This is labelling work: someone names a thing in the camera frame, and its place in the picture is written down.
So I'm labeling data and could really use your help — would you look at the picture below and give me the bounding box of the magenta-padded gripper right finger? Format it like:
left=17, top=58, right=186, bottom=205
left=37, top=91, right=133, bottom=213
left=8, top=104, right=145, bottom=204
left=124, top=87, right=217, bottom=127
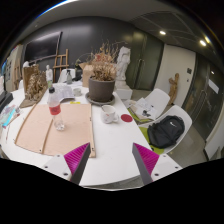
left=132, top=142, right=183, bottom=186

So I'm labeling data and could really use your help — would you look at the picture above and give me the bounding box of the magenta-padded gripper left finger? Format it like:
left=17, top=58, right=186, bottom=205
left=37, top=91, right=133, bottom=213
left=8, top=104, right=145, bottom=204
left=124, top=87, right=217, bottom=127
left=41, top=142, right=92, bottom=185

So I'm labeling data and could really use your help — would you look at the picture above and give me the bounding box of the clear bottle with red label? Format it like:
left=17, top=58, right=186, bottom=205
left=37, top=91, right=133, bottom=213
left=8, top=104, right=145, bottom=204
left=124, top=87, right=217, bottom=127
left=47, top=87, right=66, bottom=132

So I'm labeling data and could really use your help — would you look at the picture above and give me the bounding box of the light plywood board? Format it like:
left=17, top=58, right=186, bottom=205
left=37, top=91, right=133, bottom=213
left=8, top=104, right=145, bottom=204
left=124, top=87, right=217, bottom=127
left=14, top=103, right=97, bottom=158

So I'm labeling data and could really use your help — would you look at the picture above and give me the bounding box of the black backpack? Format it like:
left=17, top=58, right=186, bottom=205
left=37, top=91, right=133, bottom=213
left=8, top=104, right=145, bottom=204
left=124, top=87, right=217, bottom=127
left=147, top=115, right=186, bottom=150

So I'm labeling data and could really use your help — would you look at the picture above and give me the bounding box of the flat round red coaster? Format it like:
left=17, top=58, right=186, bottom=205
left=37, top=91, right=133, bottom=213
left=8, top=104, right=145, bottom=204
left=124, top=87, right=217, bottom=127
left=120, top=113, right=134, bottom=123

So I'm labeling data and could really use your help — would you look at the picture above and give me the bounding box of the stack of papers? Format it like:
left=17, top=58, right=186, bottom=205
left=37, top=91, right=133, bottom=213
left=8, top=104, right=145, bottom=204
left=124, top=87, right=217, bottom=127
left=129, top=97, right=158, bottom=121

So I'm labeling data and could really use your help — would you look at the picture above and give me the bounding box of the white mug with cartoon print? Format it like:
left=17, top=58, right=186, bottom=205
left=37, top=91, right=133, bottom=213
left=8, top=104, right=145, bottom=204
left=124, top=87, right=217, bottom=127
left=100, top=104, right=120, bottom=125

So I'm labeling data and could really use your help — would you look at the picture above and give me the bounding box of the white chair holding backpack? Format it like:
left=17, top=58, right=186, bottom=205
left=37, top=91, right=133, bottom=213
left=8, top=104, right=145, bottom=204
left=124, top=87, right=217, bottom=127
left=138, top=104, right=193, bottom=156

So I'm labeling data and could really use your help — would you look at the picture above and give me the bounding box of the white chair holding papers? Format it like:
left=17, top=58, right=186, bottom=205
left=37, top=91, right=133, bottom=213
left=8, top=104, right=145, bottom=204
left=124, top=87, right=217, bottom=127
left=128, top=88, right=171, bottom=125

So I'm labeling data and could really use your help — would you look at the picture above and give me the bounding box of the printed newspaper sheet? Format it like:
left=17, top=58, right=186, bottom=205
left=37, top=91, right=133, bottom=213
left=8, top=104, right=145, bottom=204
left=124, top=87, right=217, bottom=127
left=52, top=82, right=76, bottom=101

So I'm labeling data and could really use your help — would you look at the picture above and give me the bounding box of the dried plant in grey pot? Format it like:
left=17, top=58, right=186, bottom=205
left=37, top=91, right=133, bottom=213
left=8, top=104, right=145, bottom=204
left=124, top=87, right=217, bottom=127
left=87, top=41, right=118, bottom=103

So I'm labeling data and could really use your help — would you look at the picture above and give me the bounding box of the brown wooden figure sculpture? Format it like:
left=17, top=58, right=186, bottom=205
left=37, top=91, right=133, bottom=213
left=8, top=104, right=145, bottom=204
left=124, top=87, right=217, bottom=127
left=168, top=72, right=180, bottom=106

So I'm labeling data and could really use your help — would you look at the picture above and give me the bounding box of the colourful book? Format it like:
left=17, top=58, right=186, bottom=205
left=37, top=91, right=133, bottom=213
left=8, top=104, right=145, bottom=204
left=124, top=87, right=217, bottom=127
left=0, top=104, right=21, bottom=128

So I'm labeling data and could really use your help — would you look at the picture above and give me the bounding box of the small spray bottle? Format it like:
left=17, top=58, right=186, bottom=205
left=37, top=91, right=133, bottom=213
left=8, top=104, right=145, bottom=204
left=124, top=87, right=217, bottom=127
left=65, top=69, right=73, bottom=85

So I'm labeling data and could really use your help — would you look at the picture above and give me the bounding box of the cardboard box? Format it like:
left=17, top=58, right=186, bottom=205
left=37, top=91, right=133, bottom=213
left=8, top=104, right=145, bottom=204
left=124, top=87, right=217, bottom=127
left=78, top=62, right=95, bottom=88

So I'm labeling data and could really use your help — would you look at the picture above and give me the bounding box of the white chair behind table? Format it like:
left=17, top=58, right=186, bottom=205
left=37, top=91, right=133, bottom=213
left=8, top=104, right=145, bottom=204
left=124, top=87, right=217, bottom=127
left=58, top=68, right=77, bottom=84

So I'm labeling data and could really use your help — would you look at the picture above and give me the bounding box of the small white figurine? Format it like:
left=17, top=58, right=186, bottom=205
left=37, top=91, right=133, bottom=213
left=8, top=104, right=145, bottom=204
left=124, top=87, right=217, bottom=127
left=45, top=64, right=54, bottom=83

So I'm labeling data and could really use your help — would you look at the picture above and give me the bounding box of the black desk device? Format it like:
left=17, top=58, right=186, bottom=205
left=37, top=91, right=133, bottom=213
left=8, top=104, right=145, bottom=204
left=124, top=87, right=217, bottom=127
left=0, top=90, right=14, bottom=113

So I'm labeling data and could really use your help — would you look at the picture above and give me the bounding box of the wooden easel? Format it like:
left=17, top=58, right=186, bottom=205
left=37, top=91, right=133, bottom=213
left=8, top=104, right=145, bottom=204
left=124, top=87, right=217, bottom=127
left=52, top=48, right=70, bottom=81

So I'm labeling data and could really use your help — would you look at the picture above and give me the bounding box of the white plaster statue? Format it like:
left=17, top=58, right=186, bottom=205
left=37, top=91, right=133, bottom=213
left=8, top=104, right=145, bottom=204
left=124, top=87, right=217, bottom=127
left=114, top=45, right=134, bottom=101

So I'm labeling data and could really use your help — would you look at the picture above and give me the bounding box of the white cabinet with papers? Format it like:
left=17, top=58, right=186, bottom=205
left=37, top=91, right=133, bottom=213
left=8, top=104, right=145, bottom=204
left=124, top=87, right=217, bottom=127
left=4, top=44, right=24, bottom=93

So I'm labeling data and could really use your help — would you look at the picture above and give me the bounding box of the dark wall screen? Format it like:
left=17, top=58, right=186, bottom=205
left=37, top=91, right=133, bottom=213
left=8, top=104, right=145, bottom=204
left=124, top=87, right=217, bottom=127
left=23, top=31, right=63, bottom=63

